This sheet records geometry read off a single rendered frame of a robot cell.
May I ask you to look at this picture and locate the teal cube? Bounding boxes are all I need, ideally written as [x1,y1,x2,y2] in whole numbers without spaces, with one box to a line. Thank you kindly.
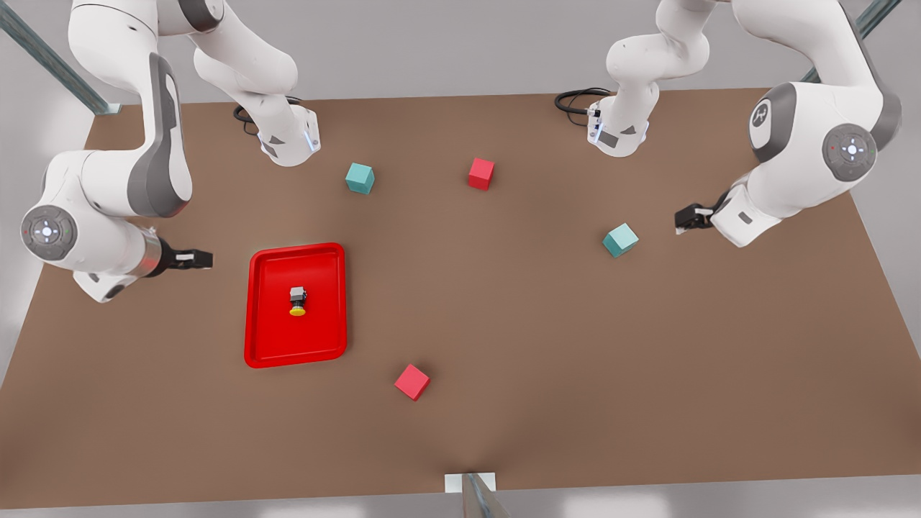
[345,163,376,195]
[602,222,640,258]

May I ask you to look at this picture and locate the red plastic tray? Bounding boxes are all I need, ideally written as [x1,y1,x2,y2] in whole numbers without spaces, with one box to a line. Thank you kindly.
[244,243,348,369]

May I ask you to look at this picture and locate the black cable loop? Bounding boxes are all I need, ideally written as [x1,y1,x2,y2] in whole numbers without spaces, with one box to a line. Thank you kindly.
[233,96,303,136]
[555,88,614,127]

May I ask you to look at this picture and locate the silver frame post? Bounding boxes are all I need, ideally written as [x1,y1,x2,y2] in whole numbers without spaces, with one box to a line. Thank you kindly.
[801,0,903,83]
[0,4,122,116]
[445,473,510,518]

